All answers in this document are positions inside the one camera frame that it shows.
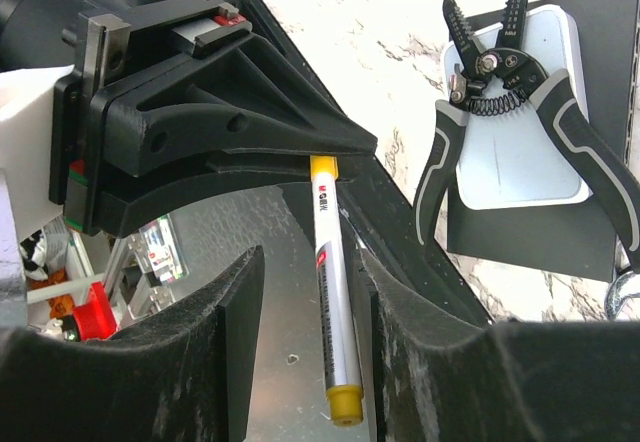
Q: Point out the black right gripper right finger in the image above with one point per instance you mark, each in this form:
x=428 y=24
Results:
x=429 y=376

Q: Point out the black grey wire stripper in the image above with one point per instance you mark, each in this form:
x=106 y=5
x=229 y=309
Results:
x=498 y=80

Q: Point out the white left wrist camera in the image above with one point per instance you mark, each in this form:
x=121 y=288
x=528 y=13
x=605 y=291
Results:
x=27 y=97

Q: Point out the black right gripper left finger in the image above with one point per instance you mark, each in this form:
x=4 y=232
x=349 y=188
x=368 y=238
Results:
x=182 y=374

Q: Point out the black network switch box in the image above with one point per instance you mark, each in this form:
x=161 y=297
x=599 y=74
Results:
x=572 y=239

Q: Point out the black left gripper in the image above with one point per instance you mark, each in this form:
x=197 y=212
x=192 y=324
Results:
x=154 y=84

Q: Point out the white rounded pad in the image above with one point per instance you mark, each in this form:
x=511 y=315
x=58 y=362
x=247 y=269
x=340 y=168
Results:
x=507 y=161

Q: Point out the yellow capped white marker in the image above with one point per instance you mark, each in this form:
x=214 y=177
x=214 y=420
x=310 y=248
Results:
x=343 y=385

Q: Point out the chrome combination wrench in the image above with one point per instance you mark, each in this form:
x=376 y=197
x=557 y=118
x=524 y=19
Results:
x=623 y=288

